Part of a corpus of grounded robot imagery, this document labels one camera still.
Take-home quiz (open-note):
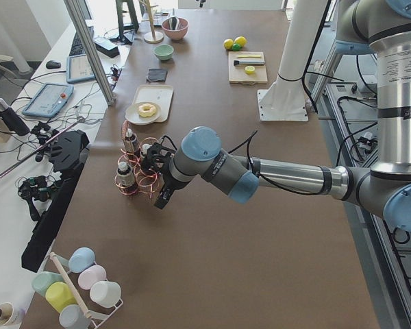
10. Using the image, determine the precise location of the grey folded cloth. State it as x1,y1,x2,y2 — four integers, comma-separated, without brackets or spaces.
147,68,168,82

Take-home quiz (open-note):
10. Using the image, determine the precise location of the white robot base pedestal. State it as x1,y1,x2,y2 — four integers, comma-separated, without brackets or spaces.
258,0,331,121

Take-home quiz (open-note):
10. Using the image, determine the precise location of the black keyboard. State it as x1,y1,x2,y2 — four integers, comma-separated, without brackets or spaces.
69,32,86,57

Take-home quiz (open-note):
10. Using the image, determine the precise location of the copper wire bottle rack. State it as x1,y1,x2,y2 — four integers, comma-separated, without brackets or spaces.
114,120,160,199

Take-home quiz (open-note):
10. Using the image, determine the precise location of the green lime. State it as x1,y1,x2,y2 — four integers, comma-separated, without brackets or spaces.
231,43,242,51

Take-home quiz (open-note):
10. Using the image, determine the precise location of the wooden cutting board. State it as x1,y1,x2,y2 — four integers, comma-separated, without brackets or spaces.
228,51,268,84

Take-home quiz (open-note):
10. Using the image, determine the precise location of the black thermos bottle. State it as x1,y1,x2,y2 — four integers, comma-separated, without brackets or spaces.
0,98,30,136

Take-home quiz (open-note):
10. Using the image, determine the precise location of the pink bowl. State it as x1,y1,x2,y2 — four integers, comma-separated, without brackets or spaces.
162,17,189,40

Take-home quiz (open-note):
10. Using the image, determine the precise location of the yellow lemon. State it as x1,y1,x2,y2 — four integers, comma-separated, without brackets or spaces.
234,36,247,47
223,38,234,50

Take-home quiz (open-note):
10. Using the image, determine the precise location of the paper cup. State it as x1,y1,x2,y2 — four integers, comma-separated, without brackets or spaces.
0,302,25,327

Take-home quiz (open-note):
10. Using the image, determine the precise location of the white wire cup rack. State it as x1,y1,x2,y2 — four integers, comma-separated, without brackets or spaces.
56,254,123,328

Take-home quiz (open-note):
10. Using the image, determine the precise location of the white round plate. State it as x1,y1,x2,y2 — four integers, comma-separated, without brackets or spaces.
125,101,161,125

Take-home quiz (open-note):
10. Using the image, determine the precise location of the wooden rack handle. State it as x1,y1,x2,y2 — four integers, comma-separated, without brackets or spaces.
49,252,92,319

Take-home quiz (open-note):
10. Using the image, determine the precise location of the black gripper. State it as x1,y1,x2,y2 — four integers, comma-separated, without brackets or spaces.
142,136,177,209

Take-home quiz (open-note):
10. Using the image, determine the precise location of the grey cup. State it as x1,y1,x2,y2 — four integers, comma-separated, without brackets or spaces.
59,304,90,329

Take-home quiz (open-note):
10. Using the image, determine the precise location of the green bowl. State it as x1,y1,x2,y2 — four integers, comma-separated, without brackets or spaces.
153,45,174,61

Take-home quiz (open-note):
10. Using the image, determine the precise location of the half lemon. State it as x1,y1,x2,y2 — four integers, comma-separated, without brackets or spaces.
244,65,256,75

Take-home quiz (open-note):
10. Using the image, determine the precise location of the black small box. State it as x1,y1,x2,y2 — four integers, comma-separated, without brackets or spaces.
93,36,120,58

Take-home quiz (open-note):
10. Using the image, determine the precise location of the wooden mug tree stand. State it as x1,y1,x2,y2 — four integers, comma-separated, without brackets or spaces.
139,0,164,44

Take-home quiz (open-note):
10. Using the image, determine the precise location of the blue cup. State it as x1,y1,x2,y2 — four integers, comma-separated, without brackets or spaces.
68,247,95,273

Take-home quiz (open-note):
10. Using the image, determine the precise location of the white cup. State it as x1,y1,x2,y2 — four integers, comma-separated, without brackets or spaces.
90,281,121,308

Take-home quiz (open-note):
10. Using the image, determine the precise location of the black camera stand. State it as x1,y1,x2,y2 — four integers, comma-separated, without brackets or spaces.
18,130,89,273

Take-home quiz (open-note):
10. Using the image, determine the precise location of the aluminium frame post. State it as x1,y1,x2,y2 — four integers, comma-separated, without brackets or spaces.
64,0,115,106

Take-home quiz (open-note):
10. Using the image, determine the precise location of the cream rectangular tray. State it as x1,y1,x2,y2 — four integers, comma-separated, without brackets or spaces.
132,84,174,123

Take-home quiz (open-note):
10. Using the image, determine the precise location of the yellow plastic knife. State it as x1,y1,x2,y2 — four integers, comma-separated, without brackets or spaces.
236,53,262,58

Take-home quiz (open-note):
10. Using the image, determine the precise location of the black computer mouse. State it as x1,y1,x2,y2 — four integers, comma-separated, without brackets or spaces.
45,60,62,69

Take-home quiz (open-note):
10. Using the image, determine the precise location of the pink cup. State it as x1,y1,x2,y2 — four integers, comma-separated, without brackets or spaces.
78,265,107,290

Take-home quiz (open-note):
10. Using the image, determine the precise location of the yellow cup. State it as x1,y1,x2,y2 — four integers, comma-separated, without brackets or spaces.
45,282,77,313

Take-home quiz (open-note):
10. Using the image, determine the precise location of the green cup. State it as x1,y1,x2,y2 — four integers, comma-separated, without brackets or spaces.
32,271,63,297

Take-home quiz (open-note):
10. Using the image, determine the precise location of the tea bottle in rack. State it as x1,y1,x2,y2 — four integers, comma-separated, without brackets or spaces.
140,143,151,161
115,161,138,195

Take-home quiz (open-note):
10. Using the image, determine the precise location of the blue teach pendant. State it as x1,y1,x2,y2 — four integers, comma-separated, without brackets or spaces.
66,54,95,84
22,83,74,119

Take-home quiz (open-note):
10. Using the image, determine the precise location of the glazed donut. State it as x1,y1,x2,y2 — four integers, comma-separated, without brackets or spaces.
138,103,157,118

